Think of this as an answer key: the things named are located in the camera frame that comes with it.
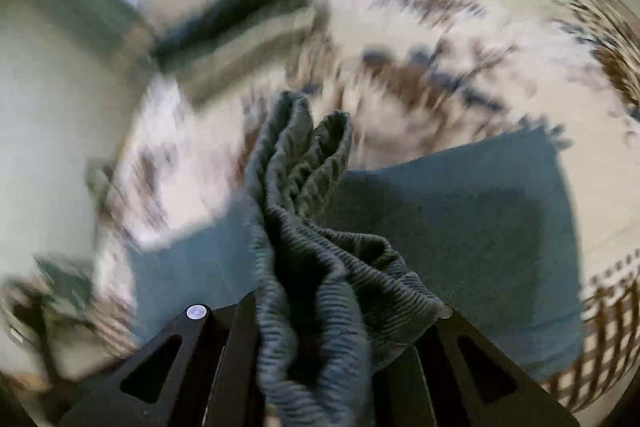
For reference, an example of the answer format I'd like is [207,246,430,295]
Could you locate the floral printed blanket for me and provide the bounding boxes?
[85,0,640,413]

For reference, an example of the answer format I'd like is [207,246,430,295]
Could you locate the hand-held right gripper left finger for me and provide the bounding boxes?
[59,293,267,427]

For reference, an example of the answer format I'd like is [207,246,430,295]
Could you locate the blue-grey ribbed pants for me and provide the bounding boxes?
[122,91,586,427]

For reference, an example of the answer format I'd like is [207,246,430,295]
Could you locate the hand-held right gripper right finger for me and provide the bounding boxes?
[372,304,583,427]

